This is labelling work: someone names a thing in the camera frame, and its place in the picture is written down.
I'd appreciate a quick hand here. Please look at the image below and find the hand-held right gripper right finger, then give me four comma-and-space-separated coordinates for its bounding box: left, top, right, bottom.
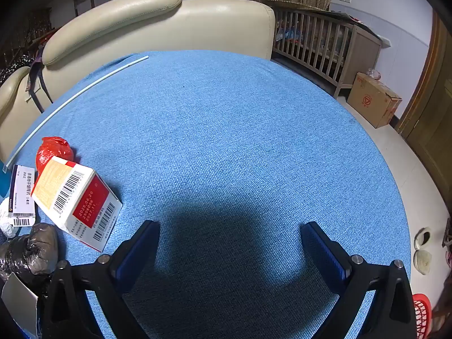
300, 221, 417, 339

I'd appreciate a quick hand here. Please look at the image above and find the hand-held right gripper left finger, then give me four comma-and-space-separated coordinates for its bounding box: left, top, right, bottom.
42, 220, 161, 339

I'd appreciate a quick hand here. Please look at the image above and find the orange and white medicine box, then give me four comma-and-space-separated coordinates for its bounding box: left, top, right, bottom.
31, 156, 123, 253

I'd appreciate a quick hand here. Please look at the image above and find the crumpled black plastic bag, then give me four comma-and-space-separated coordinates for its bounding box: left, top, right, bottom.
0, 223, 60, 290

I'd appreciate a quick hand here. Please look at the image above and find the red plastic basket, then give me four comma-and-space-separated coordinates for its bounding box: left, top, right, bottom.
412, 293, 433, 339

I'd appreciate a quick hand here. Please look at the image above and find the small blue white medicine box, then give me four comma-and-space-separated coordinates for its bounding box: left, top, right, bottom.
8, 164, 37, 227

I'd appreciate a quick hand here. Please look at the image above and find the crumpled red plastic bag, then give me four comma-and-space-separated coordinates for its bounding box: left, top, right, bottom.
35, 136, 76, 175

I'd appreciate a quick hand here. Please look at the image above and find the blue tablecloth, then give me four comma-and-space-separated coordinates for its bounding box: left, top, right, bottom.
3, 50, 414, 339

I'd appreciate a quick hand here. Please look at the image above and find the brown cardboard box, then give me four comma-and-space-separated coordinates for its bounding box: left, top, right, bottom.
346, 72, 403, 129

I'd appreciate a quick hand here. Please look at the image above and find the long white plastic strip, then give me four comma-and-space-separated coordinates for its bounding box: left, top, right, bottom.
3, 55, 149, 174

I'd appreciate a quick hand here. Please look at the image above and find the wooden baby crib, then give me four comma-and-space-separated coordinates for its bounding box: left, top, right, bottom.
261, 0, 384, 97

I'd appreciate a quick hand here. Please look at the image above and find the dark patterned clothing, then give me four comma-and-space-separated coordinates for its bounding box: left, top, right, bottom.
0, 53, 39, 85

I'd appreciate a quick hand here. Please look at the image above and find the beige leather sofa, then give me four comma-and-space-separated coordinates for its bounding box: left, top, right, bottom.
0, 0, 276, 163

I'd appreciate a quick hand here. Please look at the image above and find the dark purple strap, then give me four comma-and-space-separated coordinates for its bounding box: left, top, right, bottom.
26, 44, 53, 114

